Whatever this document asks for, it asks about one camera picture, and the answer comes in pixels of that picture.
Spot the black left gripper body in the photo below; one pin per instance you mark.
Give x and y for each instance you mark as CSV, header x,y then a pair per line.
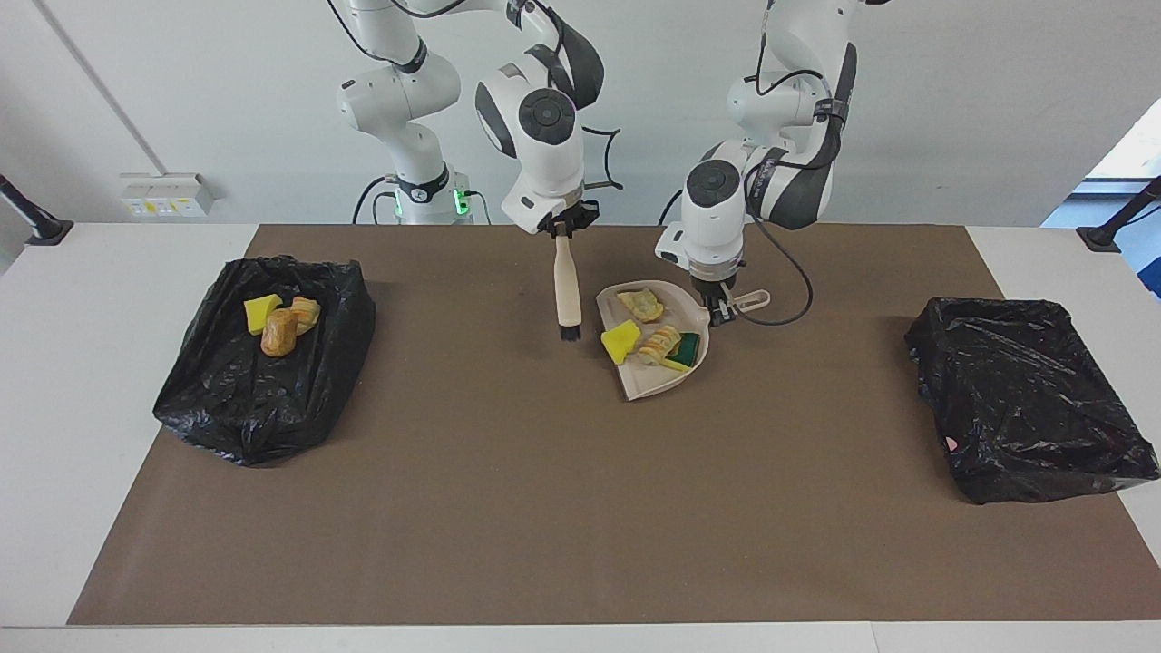
x,y
718,287

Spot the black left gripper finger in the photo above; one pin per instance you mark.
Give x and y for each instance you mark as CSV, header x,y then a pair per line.
x,y
724,314
704,301

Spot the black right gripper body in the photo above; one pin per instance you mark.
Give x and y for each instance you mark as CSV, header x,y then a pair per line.
x,y
570,218

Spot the yellow sponge piece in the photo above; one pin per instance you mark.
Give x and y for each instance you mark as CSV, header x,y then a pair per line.
x,y
258,310
620,340
689,348

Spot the striped round foam piece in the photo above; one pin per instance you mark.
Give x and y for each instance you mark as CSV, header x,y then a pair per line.
x,y
660,344

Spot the beige hand brush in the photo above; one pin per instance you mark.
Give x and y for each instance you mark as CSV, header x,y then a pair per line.
x,y
569,290

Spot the pale foam piece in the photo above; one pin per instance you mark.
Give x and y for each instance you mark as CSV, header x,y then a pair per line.
x,y
308,313
641,305

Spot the beige plastic dustpan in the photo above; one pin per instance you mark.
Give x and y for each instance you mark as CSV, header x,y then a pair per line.
x,y
648,385

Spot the brown potato shaped piece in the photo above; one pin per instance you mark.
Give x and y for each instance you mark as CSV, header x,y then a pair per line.
x,y
278,336

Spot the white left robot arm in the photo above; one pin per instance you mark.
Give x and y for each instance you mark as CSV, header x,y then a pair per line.
x,y
717,218

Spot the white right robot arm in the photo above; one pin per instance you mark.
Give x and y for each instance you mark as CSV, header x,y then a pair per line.
x,y
544,154

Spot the black bag bin pink spot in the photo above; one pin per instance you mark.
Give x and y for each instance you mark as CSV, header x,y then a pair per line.
x,y
1025,399

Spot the black bag lined bin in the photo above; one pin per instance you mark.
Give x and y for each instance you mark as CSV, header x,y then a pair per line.
x,y
263,399

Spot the brown table mat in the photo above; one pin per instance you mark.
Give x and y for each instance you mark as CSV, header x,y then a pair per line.
x,y
580,562

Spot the black clamp stand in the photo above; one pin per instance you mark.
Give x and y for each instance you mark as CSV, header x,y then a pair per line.
x,y
1102,240
50,234

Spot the white wall socket box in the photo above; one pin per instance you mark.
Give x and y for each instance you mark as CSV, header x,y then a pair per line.
x,y
163,192

